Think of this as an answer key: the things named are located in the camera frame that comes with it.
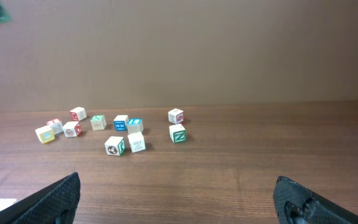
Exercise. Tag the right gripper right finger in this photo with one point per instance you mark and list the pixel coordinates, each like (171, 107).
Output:
(296, 204)

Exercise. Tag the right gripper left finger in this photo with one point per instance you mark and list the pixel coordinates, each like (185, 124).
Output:
(54, 204)

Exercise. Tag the plain wooden block yellow side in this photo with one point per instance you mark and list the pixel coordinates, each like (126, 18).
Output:
(45, 134)

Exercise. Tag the wooden block picture top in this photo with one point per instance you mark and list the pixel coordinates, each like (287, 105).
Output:
(72, 129)

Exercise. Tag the red L letter block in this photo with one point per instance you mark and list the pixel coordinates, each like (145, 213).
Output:
(55, 125)

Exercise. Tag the wooden block soccer ball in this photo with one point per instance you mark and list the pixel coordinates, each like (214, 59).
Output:
(115, 146)

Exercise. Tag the green N letter block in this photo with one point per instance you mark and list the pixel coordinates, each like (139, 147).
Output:
(98, 122)

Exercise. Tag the wooden block top left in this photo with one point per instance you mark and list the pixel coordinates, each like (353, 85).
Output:
(78, 114)

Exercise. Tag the wooden block Z side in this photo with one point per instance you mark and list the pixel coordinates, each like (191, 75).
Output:
(137, 142)

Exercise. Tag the wooden block blue front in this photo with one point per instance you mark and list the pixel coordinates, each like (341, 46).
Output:
(120, 122)

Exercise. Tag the blue L letter block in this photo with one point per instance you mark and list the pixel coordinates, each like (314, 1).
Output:
(135, 125)

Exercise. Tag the wooden block green side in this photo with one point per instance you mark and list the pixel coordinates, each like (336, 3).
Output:
(177, 133)

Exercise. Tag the wooden block far right top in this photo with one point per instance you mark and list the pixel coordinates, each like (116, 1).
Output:
(176, 116)

